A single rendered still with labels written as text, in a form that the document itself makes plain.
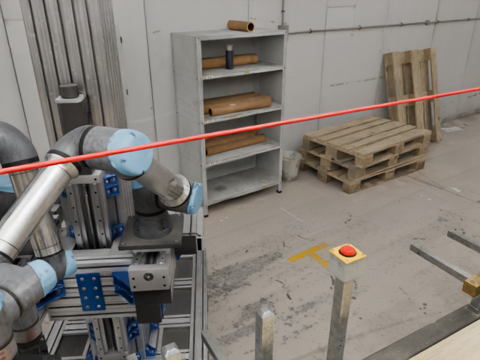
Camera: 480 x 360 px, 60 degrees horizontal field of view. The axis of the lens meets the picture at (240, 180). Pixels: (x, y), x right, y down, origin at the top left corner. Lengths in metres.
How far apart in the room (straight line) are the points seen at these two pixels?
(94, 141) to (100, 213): 0.61
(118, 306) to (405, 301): 1.93
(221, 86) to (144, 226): 2.60
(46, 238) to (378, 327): 2.07
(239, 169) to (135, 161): 3.32
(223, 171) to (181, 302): 2.00
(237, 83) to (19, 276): 3.35
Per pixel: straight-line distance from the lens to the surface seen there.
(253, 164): 4.45
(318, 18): 4.66
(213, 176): 4.20
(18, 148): 1.26
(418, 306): 3.04
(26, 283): 0.96
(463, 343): 1.49
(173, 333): 2.37
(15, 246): 1.07
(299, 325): 2.71
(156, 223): 1.54
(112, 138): 1.08
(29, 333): 1.27
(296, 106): 4.64
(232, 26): 3.80
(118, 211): 1.76
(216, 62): 3.68
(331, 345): 1.37
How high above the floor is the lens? 1.86
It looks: 25 degrees down
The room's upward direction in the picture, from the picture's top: straight up
